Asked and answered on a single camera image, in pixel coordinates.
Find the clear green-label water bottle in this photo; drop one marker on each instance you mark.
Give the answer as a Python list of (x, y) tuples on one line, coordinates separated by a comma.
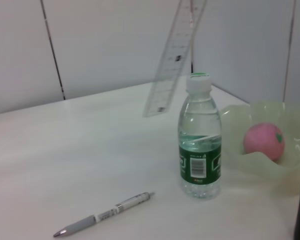
[(200, 155)]

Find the pink peach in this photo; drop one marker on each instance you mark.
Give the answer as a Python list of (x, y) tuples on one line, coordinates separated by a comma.
[(262, 141)]

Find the green glass fruit bowl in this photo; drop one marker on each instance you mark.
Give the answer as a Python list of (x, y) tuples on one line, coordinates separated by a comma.
[(265, 175)]

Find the transparent plastic ruler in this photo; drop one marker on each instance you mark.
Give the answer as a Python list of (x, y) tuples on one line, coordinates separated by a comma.
[(175, 62)]

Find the grey white ballpoint pen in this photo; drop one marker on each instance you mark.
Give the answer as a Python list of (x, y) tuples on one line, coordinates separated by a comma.
[(105, 213)]

